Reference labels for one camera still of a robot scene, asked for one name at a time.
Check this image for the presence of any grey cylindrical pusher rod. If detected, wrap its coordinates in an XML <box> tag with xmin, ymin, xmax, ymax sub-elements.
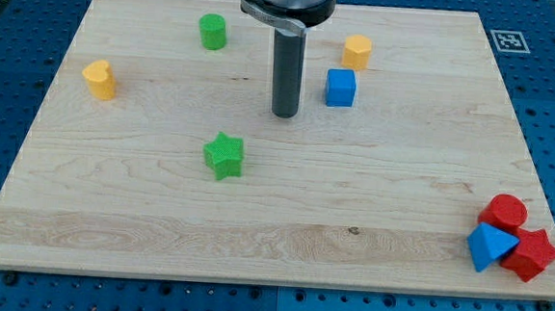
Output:
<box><xmin>272</xmin><ymin>29</ymin><xmax>305</xmax><ymax>118</ymax></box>

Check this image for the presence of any blue cube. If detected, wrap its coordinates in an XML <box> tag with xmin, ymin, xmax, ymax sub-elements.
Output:
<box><xmin>325</xmin><ymin>68</ymin><xmax>357</xmax><ymax>107</ymax></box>

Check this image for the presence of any yellow hexagon block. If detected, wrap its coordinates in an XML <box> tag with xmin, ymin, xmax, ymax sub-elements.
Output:
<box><xmin>341</xmin><ymin>34</ymin><xmax>372</xmax><ymax>71</ymax></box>

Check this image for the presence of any green cylinder block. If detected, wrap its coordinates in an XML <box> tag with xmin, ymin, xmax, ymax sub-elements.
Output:
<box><xmin>198</xmin><ymin>13</ymin><xmax>227</xmax><ymax>50</ymax></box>

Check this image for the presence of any green star block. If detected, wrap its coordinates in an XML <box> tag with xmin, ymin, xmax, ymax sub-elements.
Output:
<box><xmin>202</xmin><ymin>132</ymin><xmax>245</xmax><ymax>181</ymax></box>

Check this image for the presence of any wooden board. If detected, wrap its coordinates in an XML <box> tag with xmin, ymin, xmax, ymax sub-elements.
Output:
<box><xmin>0</xmin><ymin>0</ymin><xmax>555</xmax><ymax>300</ymax></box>

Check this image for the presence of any yellow heart block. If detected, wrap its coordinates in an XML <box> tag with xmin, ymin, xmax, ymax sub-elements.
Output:
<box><xmin>82</xmin><ymin>60</ymin><xmax>117</xmax><ymax>101</ymax></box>

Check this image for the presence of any white fiducial marker tag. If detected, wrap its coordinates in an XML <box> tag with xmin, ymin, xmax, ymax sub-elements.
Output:
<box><xmin>490</xmin><ymin>29</ymin><xmax>530</xmax><ymax>54</ymax></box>

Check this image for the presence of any red cylinder block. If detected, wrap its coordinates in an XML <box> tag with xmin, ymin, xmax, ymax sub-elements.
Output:
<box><xmin>477</xmin><ymin>194</ymin><xmax>528</xmax><ymax>235</ymax></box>

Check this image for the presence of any blue triangle block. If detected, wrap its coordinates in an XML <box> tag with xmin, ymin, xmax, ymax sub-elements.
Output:
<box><xmin>466</xmin><ymin>222</ymin><xmax>519</xmax><ymax>272</ymax></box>

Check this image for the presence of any red star block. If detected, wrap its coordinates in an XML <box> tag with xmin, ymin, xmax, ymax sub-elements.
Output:
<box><xmin>500</xmin><ymin>228</ymin><xmax>555</xmax><ymax>283</ymax></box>

